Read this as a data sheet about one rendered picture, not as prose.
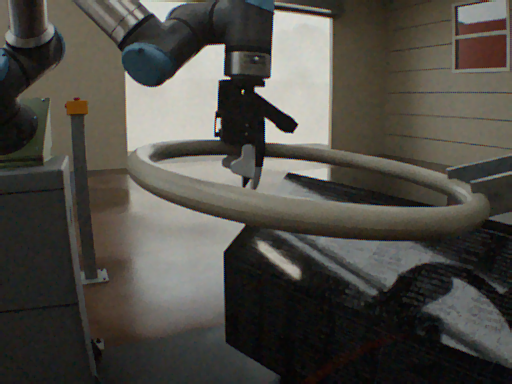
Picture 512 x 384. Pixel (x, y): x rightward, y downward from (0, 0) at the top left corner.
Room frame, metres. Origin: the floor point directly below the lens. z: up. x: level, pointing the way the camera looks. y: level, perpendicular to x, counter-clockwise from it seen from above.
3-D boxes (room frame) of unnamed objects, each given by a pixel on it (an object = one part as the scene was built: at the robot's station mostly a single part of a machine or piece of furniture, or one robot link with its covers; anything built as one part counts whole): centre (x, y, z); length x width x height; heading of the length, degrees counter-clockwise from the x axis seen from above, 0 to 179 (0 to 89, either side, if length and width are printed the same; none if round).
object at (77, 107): (2.15, 0.98, 0.54); 0.20 x 0.20 x 1.09; 26
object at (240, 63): (0.75, 0.00, 1.08); 0.10 x 0.09 x 0.05; 17
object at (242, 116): (0.75, 0.01, 1.00); 0.09 x 0.08 x 0.12; 107
